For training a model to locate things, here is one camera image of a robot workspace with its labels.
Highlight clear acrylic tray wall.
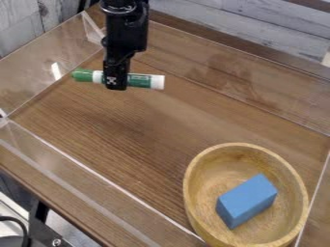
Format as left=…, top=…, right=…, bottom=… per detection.
left=0, top=10, right=330, bottom=247

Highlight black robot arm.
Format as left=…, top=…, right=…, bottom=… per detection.
left=99, top=0, right=150, bottom=91

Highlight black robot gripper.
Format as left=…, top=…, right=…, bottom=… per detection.
left=99, top=1, right=150, bottom=91

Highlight green Expo marker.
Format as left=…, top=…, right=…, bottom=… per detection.
left=71, top=68, right=166, bottom=90

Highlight blue foam block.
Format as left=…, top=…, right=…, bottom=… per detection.
left=215, top=174, right=278, bottom=230

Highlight black metal table leg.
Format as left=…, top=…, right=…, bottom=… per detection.
left=32, top=201, right=51, bottom=224

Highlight black cable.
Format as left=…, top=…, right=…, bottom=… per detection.
left=0, top=215, right=31, bottom=247

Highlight brown wooden bowl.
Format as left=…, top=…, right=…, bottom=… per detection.
left=183, top=143, right=309, bottom=247

